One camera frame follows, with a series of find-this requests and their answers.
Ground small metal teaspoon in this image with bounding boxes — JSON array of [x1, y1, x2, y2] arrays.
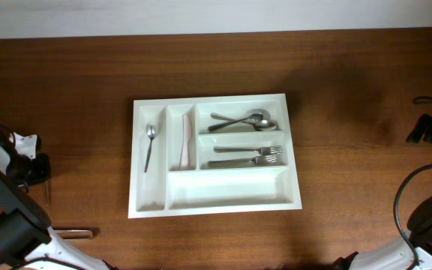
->
[[42, 181, 50, 206], [144, 124, 157, 173]]

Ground metal fork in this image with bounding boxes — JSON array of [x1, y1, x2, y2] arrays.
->
[[213, 146, 283, 155], [207, 154, 280, 168]]

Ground metal spoon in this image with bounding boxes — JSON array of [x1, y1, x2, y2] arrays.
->
[[208, 113, 276, 132], [208, 109, 277, 132]]

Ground pink plastic knife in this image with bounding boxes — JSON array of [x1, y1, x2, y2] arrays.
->
[[179, 114, 192, 170]]

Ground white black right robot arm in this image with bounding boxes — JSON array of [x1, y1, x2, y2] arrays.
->
[[331, 114, 432, 270]]

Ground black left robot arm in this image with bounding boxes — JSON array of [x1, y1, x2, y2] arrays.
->
[[0, 124, 112, 269]]

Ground white cutlery tray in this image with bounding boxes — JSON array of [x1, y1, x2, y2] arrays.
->
[[127, 94, 302, 218]]

